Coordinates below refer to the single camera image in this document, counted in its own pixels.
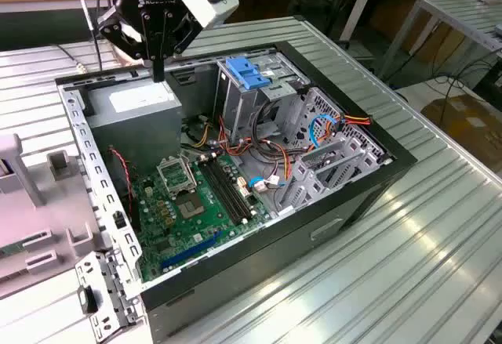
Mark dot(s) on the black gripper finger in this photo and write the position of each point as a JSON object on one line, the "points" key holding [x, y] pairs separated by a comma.
{"points": [[184, 34], [110, 26]]}

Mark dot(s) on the metal disk bay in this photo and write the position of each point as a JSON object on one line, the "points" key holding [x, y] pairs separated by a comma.
{"points": [[311, 193]]}

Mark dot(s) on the blue plastic drive latch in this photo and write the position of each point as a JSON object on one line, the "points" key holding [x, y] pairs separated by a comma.
{"points": [[247, 73]]}

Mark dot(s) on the metal optical drive cage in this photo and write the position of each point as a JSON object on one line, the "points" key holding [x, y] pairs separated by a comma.
{"points": [[239, 113]]}

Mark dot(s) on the grey power supply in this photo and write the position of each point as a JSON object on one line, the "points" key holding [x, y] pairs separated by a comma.
{"points": [[133, 132]]}

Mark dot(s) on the black tripod stand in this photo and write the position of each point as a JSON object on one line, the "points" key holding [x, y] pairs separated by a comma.
{"points": [[337, 9]]}

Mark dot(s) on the black RAM slot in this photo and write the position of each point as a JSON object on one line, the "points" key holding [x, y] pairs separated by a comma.
{"points": [[231, 187], [221, 193]]}

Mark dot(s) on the CPU socket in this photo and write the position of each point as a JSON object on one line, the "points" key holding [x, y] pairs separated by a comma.
{"points": [[191, 207]]}

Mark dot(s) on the grey parts rack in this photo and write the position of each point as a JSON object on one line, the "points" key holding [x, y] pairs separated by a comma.
{"points": [[51, 211]]}

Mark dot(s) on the green motherboard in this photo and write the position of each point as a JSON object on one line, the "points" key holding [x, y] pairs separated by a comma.
{"points": [[184, 234]]}

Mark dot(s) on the blue expansion slot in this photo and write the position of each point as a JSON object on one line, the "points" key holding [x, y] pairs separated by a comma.
{"points": [[192, 250]]}

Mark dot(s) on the green RAM stick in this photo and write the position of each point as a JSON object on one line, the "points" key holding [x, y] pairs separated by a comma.
{"points": [[9, 250]]}

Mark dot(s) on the black PC case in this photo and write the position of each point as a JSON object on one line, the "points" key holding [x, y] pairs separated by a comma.
{"points": [[274, 273]]}

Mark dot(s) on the black teal release latch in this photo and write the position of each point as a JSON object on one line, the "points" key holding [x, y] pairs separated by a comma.
{"points": [[90, 301]]}

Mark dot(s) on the flat cardboard box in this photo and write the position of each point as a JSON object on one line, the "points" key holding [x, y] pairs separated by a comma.
{"points": [[470, 124]]}

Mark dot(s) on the metal slot cover bracket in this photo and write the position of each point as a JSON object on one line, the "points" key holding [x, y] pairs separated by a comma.
{"points": [[117, 277]]}

